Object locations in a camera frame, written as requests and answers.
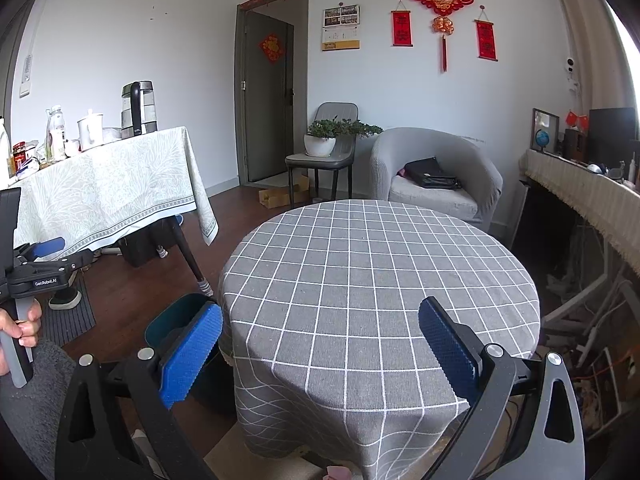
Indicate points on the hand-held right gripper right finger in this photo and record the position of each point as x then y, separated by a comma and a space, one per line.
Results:
447, 350

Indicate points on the brown speaker box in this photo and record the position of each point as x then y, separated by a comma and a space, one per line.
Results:
576, 145

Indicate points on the glass electric kettle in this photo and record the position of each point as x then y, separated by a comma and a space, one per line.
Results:
145, 110

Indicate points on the long desk with lace cloth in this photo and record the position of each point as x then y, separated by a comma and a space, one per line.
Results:
585, 195

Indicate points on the grey dining chair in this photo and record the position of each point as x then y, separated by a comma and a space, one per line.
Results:
320, 160

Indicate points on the wall calendar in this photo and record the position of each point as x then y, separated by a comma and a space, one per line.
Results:
341, 27

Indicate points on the grey armchair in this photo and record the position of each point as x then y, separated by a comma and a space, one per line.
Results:
385, 170

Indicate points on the table with white patterned tablecloth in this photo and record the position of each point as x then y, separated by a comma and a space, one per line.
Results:
110, 185

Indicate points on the white security camera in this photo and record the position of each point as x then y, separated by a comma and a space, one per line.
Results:
571, 65

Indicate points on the black handbag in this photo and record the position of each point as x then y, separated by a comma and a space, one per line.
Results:
430, 172

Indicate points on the clear plastic bottle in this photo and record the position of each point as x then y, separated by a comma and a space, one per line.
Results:
56, 132

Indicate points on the small blue globe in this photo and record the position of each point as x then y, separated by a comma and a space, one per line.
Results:
542, 138

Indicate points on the person's left forearm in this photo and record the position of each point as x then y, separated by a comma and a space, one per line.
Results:
35, 420

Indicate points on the potted plant in white pot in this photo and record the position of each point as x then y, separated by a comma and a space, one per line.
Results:
320, 145

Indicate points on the dark teal trash bin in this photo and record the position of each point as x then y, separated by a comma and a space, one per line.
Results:
167, 317

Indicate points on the framed picture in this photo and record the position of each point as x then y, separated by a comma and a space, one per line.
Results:
552, 120

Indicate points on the white plastic bottle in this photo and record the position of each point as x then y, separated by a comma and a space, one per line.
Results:
4, 150

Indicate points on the black monitor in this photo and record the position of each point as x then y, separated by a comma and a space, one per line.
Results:
612, 132

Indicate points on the person's left hand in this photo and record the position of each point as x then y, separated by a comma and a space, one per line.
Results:
30, 327

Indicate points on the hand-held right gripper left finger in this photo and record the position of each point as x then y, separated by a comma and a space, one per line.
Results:
192, 355

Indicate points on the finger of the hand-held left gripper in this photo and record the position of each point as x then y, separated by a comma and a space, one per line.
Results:
47, 249
75, 260

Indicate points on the round table grey checked tablecloth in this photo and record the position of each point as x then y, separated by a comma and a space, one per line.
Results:
375, 285

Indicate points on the black shoe white sole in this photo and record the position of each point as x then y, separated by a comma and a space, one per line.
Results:
65, 301

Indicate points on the red can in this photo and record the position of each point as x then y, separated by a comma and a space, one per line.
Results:
20, 156

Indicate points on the black storage box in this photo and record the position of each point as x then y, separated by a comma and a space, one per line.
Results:
140, 247

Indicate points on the grey door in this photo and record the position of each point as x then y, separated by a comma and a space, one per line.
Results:
270, 110

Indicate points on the dark ribbed floor mat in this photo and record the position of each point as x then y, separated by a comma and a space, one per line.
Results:
75, 322

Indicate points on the red diamond door decoration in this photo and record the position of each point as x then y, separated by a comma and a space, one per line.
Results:
271, 48

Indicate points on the small red flags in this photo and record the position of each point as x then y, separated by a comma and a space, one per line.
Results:
576, 119

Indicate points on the cardboard box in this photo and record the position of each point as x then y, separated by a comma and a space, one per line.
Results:
280, 199

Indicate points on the small white bottle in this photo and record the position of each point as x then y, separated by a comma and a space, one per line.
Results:
632, 171

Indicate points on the red hanging scroll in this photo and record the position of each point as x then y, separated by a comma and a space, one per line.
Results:
486, 37
402, 27

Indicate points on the white wall thermostat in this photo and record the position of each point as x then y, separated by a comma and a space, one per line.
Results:
26, 75

